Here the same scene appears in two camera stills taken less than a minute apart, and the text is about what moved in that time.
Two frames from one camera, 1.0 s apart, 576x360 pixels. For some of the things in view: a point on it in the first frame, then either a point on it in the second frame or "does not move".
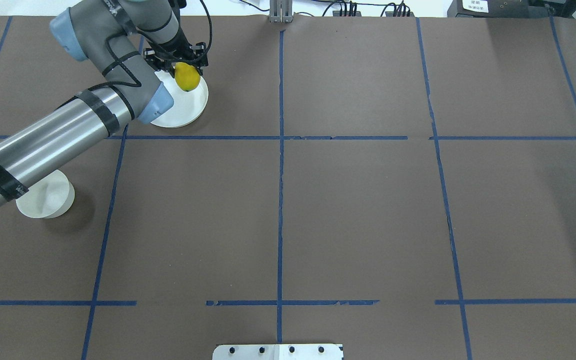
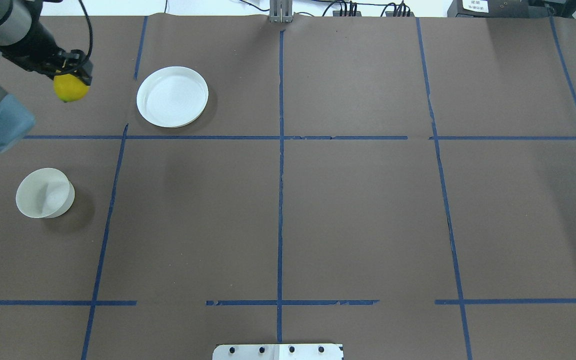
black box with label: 497,8 does not move
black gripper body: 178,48 -> 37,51
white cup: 51,197 does not move
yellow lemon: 187,76 -> 68,88
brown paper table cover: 413,188 does not move
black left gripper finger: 200,49 -> 78,64
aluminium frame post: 281,11 does not move
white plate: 188,106 does not move
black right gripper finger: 157,63 -> 49,71
